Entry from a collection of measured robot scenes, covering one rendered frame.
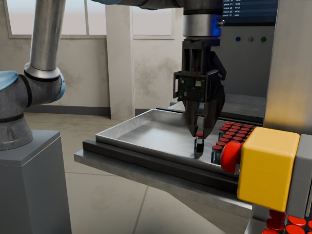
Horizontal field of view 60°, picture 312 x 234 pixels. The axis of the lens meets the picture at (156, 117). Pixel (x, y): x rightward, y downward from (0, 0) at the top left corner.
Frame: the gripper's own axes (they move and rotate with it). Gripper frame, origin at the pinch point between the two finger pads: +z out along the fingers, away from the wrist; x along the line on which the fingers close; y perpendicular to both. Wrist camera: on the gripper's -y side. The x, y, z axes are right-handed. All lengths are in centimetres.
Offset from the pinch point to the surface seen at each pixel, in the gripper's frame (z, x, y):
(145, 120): 4.3, -21.9, -10.8
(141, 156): 3.4, -8.1, 11.8
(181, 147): 5.2, -4.8, -0.4
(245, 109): 5.1, 0.3, -41.9
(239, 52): -11, -14, -85
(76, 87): 54, -266, -208
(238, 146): -8.0, 13.6, 22.6
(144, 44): -5, -177, -246
